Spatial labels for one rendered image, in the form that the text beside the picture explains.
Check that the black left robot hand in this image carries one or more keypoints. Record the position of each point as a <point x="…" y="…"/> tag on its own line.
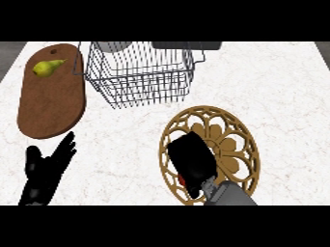
<point x="45" y="173"/>

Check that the round gold openwork placemat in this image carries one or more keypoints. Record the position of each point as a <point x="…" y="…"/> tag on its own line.
<point x="235" y="144"/>

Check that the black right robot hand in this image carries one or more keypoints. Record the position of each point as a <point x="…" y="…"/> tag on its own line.
<point x="192" y="160"/>

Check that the brown wooden cutting board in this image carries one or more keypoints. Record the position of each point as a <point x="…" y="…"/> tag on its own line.
<point x="52" y="93"/>

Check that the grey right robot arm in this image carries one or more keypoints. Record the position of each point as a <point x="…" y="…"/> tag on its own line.
<point x="228" y="193"/>

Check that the grey cylindrical pot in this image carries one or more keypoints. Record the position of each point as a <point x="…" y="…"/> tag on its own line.
<point x="113" y="45"/>

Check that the red bell pepper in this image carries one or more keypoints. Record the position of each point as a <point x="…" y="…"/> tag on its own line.
<point x="182" y="180"/>

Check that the yellow-green pear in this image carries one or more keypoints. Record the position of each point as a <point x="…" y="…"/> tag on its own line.
<point x="48" y="67"/>

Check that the dark grey flat appliance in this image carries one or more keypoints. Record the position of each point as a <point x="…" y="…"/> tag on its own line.
<point x="186" y="45"/>

